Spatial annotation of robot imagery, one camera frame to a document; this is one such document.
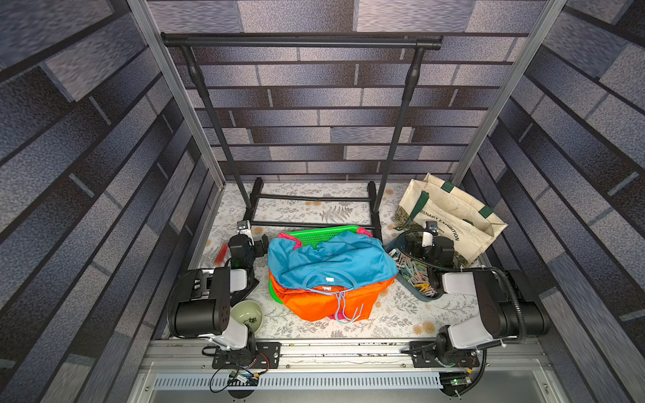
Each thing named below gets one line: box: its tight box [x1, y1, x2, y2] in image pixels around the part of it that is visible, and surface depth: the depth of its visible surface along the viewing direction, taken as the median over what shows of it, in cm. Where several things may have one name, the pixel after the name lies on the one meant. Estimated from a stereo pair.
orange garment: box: [270, 270, 397, 321], surface depth 77 cm
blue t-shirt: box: [267, 231, 399, 289], surface depth 83 cm
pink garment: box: [277, 227, 373, 251], surface depth 94 cm
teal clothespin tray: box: [382, 236, 446, 302], surface depth 89 cm
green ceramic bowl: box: [230, 299, 264, 334], surface depth 81 cm
